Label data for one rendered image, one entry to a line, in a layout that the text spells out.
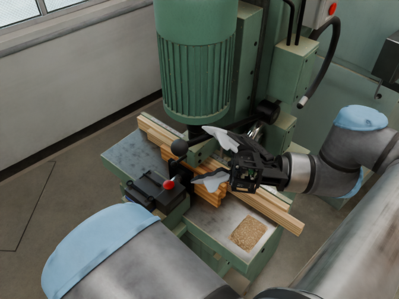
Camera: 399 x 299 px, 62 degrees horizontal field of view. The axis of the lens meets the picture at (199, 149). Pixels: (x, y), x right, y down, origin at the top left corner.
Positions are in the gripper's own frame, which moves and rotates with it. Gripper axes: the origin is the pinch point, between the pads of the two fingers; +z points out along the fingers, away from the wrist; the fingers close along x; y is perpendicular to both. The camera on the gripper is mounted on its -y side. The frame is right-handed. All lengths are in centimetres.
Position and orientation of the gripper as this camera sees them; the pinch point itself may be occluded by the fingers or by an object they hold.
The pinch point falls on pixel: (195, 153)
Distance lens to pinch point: 75.2
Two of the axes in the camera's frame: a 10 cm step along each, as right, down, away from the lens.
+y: 0.1, 5.7, -8.2
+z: -9.8, -1.3, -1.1
